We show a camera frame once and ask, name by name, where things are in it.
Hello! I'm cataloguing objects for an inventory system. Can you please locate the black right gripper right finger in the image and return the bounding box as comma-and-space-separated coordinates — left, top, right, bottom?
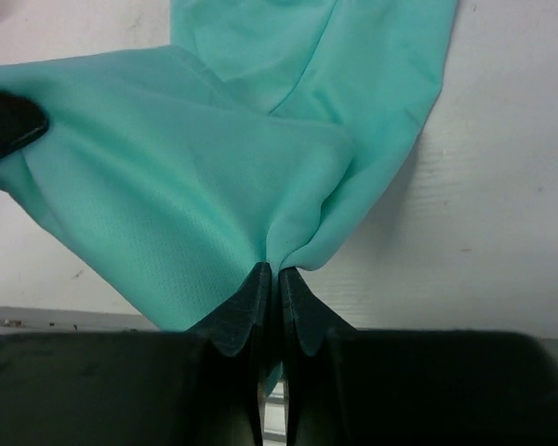
279, 269, 558, 445

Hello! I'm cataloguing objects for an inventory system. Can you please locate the teal t-shirt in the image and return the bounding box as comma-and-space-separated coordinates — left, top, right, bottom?
0, 0, 460, 396

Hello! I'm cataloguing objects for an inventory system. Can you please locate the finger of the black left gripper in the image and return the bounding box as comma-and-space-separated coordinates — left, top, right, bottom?
0, 90, 49, 160

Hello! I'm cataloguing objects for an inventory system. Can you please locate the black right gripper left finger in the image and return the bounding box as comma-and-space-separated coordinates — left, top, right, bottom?
0, 263, 272, 445

